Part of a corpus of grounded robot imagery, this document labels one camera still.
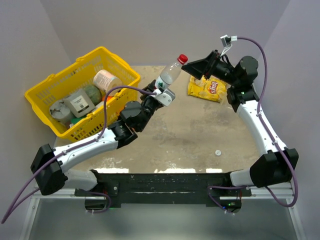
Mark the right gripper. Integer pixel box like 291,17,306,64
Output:
181,50,239,88

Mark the red label water bottle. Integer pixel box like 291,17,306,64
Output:
155,59,184,89

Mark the red bottle cap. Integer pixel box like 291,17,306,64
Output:
177,54,189,65

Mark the wide clear plastic bottle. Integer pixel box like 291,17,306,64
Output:
219,84,232,109

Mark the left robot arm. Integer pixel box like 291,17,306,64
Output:
30,83,176,196

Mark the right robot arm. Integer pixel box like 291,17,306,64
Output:
182,50,299,197

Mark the yellow chips bag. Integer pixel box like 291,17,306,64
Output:
187,76,228,103

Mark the orange item in basket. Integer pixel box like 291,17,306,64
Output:
102,95,113,102

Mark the pink toilet paper roll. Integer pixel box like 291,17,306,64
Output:
93,69,123,95

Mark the green melon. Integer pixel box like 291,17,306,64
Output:
83,84,102,106

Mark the grey box with label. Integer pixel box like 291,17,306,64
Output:
63,88,95,118

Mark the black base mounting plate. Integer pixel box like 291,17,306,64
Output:
74,171,252,210

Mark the grey crumpled pouch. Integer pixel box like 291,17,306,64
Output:
49,100,74,125

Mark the yellow plastic shopping basket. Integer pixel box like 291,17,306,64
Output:
24,46,141,143

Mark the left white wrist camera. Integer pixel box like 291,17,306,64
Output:
154,88,176,107

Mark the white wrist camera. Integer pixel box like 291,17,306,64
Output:
220,34,238,57
154,88,176,107

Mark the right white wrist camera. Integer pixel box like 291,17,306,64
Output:
220,34,238,57

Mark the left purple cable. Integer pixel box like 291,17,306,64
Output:
1,85,161,224

